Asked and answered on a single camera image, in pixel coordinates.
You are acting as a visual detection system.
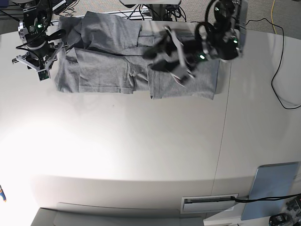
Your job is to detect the yellow cable on floor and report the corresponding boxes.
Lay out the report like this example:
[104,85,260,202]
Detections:
[270,0,278,35]

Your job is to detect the black device bottom right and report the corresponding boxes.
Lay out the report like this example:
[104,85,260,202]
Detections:
[269,213,293,226]

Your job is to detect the black cable on table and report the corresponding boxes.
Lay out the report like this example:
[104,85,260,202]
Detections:
[244,18,301,110]

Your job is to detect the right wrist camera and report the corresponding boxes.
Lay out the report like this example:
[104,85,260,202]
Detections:
[37,69,50,81]

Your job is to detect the blue orange tool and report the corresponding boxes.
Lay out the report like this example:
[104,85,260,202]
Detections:
[0,186,7,202]

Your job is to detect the black cable from tray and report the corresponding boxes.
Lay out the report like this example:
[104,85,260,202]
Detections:
[231,193,301,203]

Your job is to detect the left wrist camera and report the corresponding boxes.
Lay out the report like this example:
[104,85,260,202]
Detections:
[170,66,195,87]

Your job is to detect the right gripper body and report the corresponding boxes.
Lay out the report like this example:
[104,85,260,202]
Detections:
[12,41,63,71]

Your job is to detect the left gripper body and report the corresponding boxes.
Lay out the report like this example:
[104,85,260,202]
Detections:
[164,26,205,72]

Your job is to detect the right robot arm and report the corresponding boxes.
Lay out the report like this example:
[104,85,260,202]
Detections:
[12,0,79,80]

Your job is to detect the grey-blue flat panel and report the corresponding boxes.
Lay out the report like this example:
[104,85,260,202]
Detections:
[241,162,299,221]

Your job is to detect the grey T-shirt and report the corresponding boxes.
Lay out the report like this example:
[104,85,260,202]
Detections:
[55,12,219,99]

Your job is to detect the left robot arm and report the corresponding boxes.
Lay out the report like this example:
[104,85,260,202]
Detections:
[143,0,248,82]

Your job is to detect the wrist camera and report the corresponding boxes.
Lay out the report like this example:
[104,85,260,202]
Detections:
[37,69,50,81]
[170,66,195,87]

